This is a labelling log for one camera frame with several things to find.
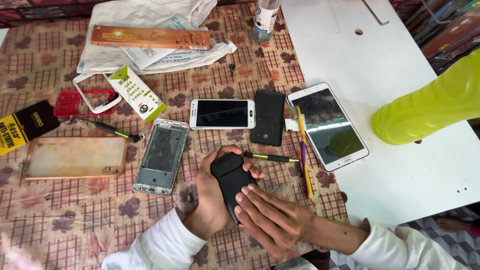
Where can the person's right hand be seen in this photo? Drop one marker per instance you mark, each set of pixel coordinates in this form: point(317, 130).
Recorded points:
point(279, 227)

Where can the person's left hand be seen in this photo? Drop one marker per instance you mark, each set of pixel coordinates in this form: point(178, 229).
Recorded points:
point(204, 198)

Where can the black mobile phone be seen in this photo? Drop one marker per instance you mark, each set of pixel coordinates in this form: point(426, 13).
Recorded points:
point(230, 180)

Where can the green black screwdriver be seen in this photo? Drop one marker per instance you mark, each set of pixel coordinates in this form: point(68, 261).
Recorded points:
point(270, 157)
point(112, 130)

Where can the yellow purple toothbrush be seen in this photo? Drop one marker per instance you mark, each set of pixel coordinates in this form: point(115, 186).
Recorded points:
point(303, 157)

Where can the white smartphone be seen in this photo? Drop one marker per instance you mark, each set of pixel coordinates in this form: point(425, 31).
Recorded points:
point(222, 113)

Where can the black phone back cover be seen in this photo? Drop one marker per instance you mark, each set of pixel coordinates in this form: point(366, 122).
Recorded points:
point(268, 116)

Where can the white tablet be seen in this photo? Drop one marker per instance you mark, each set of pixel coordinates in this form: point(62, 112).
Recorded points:
point(330, 127)

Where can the floral checked tablecloth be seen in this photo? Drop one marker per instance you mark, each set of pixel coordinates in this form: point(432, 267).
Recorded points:
point(75, 225)

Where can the white phone bezel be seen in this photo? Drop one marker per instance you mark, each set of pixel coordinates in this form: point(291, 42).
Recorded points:
point(114, 101)

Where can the small black metal part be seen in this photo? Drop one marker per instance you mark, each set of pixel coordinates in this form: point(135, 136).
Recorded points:
point(232, 68)

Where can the clear orange-rimmed phone case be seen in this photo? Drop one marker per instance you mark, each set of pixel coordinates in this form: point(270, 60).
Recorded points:
point(75, 157)

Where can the orange incense box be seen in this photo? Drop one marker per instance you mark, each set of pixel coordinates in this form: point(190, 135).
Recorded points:
point(150, 37)

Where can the lime green plastic bottle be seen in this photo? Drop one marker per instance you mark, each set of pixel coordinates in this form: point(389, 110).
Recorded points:
point(427, 108)

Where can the clear plastic bottle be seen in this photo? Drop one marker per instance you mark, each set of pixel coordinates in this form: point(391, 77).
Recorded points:
point(265, 18)

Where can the white plastic bags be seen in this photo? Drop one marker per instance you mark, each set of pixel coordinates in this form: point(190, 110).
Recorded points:
point(142, 13)

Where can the black yellow packet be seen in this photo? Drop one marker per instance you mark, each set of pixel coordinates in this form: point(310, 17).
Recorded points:
point(22, 125)

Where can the bent metal rod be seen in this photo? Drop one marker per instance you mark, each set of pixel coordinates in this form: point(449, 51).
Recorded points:
point(375, 17)

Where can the red patterned cloth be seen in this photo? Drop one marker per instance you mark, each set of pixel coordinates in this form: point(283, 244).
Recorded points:
point(45, 11)

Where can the shelf with packaged goods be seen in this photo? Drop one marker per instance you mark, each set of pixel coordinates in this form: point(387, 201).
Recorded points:
point(446, 33)

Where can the silver phone middle frame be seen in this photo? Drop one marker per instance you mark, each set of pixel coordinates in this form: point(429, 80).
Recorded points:
point(162, 155)

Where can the red phone frame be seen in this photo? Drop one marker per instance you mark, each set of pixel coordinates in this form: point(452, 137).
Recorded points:
point(67, 103)

